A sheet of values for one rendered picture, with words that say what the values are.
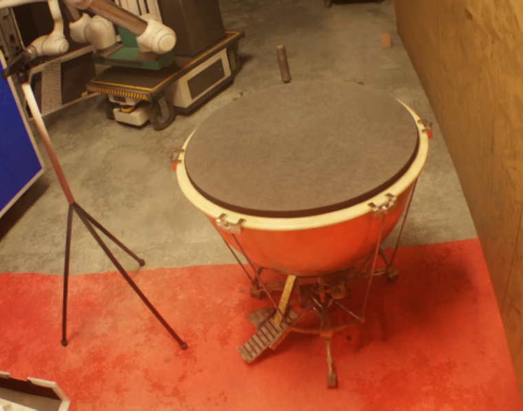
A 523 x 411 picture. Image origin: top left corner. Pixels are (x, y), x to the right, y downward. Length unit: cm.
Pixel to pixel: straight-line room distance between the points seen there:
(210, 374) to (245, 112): 93
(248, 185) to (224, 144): 21
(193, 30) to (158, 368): 217
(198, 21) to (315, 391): 243
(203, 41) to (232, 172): 219
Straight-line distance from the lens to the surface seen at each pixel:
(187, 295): 230
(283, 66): 190
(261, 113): 169
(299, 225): 129
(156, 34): 300
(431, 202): 255
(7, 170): 302
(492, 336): 203
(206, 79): 353
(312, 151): 147
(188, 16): 346
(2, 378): 225
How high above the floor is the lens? 162
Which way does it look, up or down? 37 degrees down
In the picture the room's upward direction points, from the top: 12 degrees counter-clockwise
